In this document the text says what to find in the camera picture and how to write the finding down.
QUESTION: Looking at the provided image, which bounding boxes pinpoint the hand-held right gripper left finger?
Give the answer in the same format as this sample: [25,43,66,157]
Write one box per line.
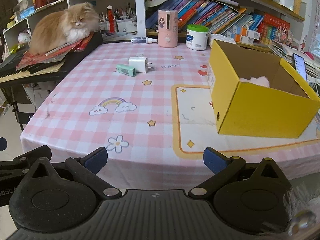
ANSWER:
[24,147,123,200]

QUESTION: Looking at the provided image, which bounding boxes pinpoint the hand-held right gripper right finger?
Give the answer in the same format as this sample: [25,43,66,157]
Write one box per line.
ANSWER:
[187,147,292,200]

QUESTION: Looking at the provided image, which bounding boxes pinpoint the yellow cardboard box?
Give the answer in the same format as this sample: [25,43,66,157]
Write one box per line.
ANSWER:
[208,39,320,139]

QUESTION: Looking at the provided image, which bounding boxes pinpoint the pink plush toy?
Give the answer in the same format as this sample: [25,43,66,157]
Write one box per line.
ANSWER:
[239,76,271,88]

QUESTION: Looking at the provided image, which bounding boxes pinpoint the pink checkered tablecloth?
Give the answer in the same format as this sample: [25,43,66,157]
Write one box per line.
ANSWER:
[20,41,320,188]

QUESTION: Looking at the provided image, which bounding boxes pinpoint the black keyboard stand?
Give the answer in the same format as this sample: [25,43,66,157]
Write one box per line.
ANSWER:
[0,82,23,130]

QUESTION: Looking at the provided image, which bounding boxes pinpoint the white desk mat orange border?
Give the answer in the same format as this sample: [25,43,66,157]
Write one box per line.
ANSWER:
[171,84,320,158]

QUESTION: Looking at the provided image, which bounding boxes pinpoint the mint green small device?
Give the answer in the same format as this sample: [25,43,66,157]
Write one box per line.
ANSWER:
[116,64,137,76]

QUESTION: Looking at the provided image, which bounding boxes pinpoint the red paper packets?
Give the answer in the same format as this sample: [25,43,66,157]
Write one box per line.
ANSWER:
[16,34,94,70]

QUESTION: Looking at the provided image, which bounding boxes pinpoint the white charger plug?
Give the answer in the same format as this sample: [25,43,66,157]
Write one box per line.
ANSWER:
[128,57,152,74]

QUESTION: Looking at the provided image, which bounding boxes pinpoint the black electronic keyboard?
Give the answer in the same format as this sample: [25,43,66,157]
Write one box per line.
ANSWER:
[0,31,104,85]

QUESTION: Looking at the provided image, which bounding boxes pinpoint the white tissue pack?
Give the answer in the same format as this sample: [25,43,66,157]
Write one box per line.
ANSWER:
[209,33,237,47]

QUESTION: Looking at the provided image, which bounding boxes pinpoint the white jar green lid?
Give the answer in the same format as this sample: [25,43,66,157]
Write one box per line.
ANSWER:
[186,24,209,51]

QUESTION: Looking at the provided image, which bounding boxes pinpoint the orange white small box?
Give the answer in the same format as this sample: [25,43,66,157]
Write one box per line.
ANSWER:
[232,25,260,38]
[226,31,250,43]

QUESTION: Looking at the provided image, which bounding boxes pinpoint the black smartphone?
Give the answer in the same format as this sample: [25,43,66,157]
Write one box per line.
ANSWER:
[292,53,308,82]

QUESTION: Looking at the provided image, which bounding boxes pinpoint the small spray bottle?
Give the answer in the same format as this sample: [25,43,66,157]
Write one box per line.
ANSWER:
[132,36,158,45]

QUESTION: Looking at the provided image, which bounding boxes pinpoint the orange white fluffy cat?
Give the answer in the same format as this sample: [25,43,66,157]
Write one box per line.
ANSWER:
[29,2,100,55]

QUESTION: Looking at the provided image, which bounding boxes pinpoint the pile of notebooks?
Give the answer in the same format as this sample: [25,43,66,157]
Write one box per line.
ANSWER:
[267,40,320,78]

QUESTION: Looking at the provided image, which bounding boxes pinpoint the red white figure pen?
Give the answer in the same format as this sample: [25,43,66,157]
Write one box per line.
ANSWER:
[107,5,116,33]

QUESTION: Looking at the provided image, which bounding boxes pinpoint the pink humidifier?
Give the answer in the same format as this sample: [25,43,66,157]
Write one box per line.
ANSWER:
[157,9,179,47]

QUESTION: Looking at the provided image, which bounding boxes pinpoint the colourful spiky ornament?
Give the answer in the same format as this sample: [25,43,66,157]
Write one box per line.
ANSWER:
[275,27,294,47]

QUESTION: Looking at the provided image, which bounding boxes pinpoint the row of colourful books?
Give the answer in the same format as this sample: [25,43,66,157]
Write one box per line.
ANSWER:
[146,0,264,34]

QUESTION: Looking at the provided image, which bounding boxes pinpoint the white wooden bookshelf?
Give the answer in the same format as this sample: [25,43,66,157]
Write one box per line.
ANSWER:
[134,0,307,46]

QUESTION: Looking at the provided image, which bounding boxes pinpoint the white charging cable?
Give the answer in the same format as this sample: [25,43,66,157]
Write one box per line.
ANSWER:
[308,79,320,94]

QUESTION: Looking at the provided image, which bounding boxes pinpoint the alphabet wall poster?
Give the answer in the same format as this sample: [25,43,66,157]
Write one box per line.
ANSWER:
[309,5,320,55]

